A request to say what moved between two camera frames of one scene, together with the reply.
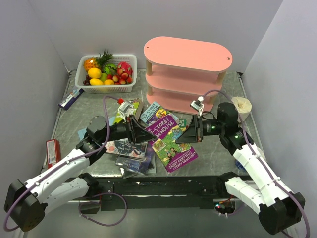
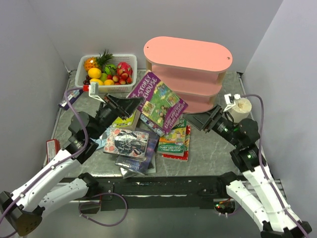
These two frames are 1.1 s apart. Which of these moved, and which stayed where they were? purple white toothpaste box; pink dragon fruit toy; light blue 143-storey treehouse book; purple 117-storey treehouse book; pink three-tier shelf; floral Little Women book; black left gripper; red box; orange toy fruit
Moved: black left gripper; light blue 143-storey treehouse book; purple 117-storey treehouse book
Stayed: red box; floral Little Women book; pink three-tier shelf; orange toy fruit; pink dragon fruit toy; purple white toothpaste box
